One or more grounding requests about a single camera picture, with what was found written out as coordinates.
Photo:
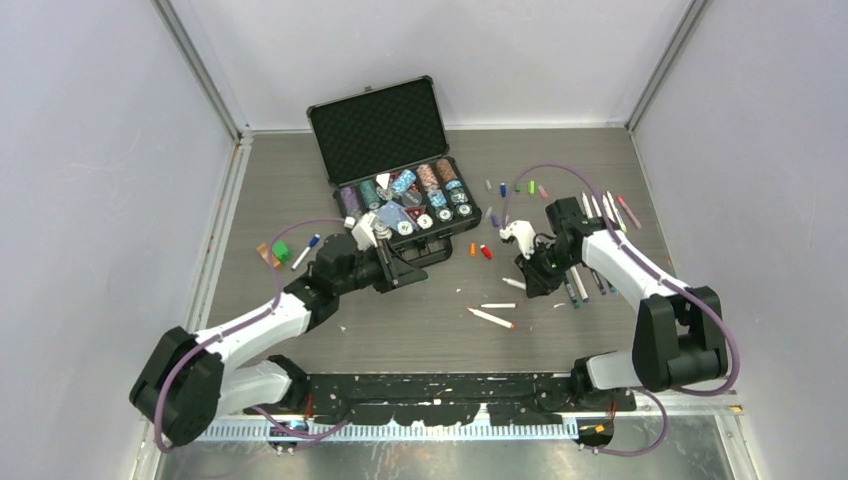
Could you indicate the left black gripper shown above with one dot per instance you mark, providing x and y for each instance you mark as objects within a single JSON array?
[{"x": 397, "y": 272}]

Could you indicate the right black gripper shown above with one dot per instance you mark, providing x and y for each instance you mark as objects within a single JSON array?
[{"x": 539, "y": 284}]

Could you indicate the dark green marker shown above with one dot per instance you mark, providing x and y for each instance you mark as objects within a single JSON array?
[{"x": 573, "y": 296}]

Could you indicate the purple cap white marker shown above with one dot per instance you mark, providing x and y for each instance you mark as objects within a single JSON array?
[{"x": 582, "y": 292}]

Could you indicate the green tip white marker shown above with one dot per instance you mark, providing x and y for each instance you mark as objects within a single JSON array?
[{"x": 514, "y": 283}]

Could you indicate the dark purple marker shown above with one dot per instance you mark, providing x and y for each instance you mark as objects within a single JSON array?
[{"x": 598, "y": 282}]

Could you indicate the orange cap white marker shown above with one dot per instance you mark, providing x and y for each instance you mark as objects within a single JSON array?
[{"x": 491, "y": 318}]

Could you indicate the green cap white marker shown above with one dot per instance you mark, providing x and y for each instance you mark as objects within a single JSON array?
[{"x": 607, "y": 210}]

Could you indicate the lime green cap marker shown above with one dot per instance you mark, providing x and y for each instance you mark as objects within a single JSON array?
[{"x": 615, "y": 212}]

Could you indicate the blue tip white marker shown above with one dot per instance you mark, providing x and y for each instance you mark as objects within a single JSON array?
[{"x": 316, "y": 238}]

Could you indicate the pink marker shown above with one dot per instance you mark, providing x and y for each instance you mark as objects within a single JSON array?
[{"x": 629, "y": 212}]

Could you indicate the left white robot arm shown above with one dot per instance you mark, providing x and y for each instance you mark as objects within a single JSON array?
[{"x": 191, "y": 379}]

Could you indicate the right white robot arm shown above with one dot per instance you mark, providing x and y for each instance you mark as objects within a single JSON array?
[{"x": 679, "y": 336}]

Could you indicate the black poker chip case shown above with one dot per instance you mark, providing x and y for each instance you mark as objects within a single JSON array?
[{"x": 385, "y": 152}]

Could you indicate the green toy block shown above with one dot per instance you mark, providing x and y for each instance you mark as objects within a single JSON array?
[{"x": 281, "y": 251}]

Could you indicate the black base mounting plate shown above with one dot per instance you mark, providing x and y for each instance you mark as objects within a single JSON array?
[{"x": 447, "y": 399}]

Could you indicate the brown wooden block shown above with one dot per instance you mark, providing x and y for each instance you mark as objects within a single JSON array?
[{"x": 268, "y": 256}]

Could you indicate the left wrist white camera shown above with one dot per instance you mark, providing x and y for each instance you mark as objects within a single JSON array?
[{"x": 362, "y": 230}]

